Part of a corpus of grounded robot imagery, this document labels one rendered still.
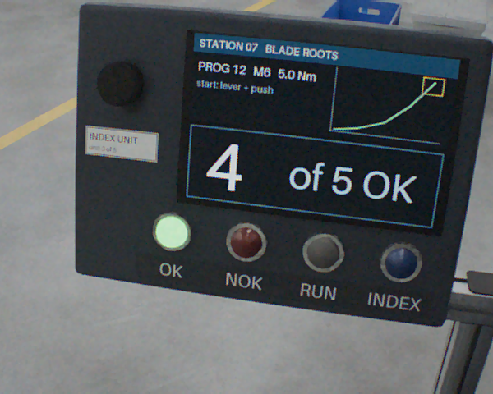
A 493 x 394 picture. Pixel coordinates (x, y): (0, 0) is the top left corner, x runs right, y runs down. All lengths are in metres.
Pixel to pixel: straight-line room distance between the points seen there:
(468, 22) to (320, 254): 3.25
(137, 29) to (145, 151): 0.08
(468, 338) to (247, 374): 1.37
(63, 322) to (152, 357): 0.32
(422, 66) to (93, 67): 0.21
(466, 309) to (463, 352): 0.04
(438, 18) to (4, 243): 2.43
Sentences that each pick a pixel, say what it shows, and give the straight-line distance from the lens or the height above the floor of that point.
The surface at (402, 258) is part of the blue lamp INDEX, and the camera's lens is 0.42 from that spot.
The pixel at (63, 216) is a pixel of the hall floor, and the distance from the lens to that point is 2.56.
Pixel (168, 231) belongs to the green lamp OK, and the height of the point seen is 1.12.
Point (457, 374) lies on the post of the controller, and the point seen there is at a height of 0.97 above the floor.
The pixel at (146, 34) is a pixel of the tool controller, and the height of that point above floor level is 1.24.
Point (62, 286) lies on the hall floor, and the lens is 2.21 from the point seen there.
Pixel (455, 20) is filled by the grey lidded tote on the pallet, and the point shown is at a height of 0.47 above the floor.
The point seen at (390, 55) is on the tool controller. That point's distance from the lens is 0.40.
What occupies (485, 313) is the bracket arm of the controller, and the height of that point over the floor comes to 1.04.
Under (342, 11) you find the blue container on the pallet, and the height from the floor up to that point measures 0.27.
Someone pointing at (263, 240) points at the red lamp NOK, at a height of 1.12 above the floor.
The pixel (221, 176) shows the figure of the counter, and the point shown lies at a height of 1.16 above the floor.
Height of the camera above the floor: 1.36
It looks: 31 degrees down
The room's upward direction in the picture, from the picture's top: 2 degrees clockwise
